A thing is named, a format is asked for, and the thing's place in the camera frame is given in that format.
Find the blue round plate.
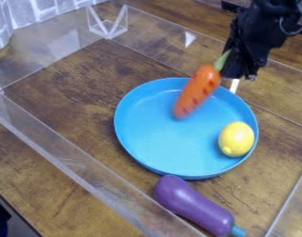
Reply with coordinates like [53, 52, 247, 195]
[113, 78, 259, 180]

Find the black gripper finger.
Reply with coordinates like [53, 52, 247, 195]
[221, 45, 236, 62]
[221, 51, 264, 81]

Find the white patterned curtain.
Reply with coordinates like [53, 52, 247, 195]
[0, 0, 108, 50]

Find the black cable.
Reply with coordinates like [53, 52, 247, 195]
[276, 8, 302, 37]

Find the clear acrylic enclosure wall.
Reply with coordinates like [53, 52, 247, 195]
[0, 0, 302, 237]

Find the purple toy eggplant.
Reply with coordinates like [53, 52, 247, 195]
[155, 175, 246, 237]

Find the clear acrylic corner bracket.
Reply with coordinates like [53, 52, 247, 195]
[85, 6, 127, 40]

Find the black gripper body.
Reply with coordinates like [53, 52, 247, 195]
[223, 0, 302, 68]

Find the orange toy carrot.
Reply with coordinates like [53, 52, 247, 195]
[173, 56, 225, 119]

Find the yellow toy lemon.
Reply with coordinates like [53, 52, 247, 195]
[217, 121, 255, 157]

